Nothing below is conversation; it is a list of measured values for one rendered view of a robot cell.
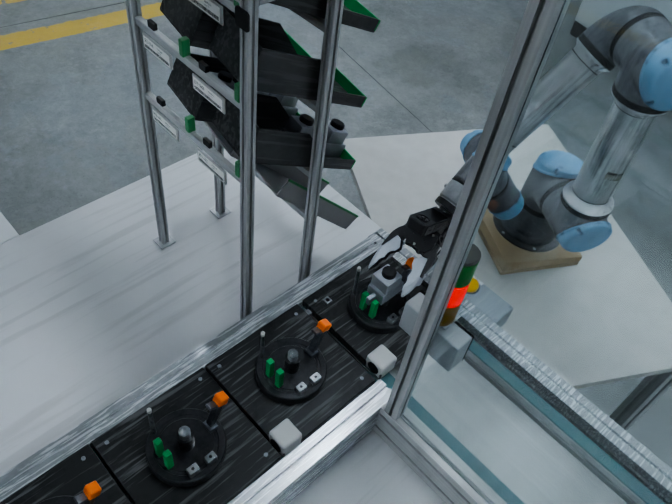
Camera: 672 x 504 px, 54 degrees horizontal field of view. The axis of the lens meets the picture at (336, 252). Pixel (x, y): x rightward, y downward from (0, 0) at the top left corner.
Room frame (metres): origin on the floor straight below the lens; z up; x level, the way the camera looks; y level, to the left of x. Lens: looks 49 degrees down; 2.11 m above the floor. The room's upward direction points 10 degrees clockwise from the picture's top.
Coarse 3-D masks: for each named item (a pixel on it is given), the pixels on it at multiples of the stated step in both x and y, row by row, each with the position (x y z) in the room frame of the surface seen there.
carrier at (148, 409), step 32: (192, 384) 0.60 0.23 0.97; (160, 416) 0.53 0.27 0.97; (192, 416) 0.53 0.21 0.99; (224, 416) 0.55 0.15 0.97; (96, 448) 0.45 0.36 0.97; (128, 448) 0.46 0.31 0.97; (160, 448) 0.45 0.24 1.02; (192, 448) 0.47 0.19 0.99; (224, 448) 0.48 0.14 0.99; (256, 448) 0.50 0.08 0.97; (128, 480) 0.41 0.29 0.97; (160, 480) 0.41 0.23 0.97; (192, 480) 0.42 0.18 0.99; (224, 480) 0.43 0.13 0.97
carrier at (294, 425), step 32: (288, 320) 0.79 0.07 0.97; (224, 352) 0.69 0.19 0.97; (256, 352) 0.70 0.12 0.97; (288, 352) 0.67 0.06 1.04; (320, 352) 0.71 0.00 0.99; (224, 384) 0.62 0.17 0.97; (256, 384) 0.63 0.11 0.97; (288, 384) 0.63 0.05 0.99; (320, 384) 0.64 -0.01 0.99; (352, 384) 0.66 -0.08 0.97; (256, 416) 0.56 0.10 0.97; (288, 416) 0.57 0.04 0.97; (320, 416) 0.58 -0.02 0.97; (288, 448) 0.51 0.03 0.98
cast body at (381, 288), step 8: (376, 272) 0.86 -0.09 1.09; (384, 272) 0.86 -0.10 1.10; (392, 272) 0.86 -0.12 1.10; (376, 280) 0.85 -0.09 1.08; (384, 280) 0.84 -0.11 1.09; (392, 280) 0.85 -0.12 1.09; (400, 280) 0.86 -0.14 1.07; (368, 288) 0.85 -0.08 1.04; (376, 288) 0.84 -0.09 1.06; (384, 288) 0.83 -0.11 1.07; (392, 288) 0.84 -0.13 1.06; (400, 288) 0.87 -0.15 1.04; (368, 296) 0.83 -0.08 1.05; (376, 296) 0.83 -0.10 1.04; (384, 296) 0.83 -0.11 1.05; (392, 296) 0.85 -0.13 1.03; (368, 304) 0.82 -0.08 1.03
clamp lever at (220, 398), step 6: (216, 396) 0.54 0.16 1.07; (222, 396) 0.54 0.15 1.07; (210, 402) 0.53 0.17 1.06; (216, 402) 0.53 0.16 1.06; (222, 402) 0.53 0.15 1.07; (210, 408) 0.51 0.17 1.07; (216, 408) 0.53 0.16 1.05; (210, 414) 0.52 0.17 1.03; (216, 414) 0.52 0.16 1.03; (210, 420) 0.52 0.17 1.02; (216, 420) 0.52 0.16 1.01; (210, 426) 0.51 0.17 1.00
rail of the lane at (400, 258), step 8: (376, 232) 1.09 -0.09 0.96; (384, 232) 1.10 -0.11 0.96; (376, 240) 1.06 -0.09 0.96; (384, 240) 1.08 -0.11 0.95; (392, 256) 1.02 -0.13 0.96; (400, 256) 1.03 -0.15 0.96; (408, 256) 1.03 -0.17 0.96; (400, 264) 1.01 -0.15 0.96; (432, 272) 0.99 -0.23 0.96; (424, 280) 0.97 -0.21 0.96
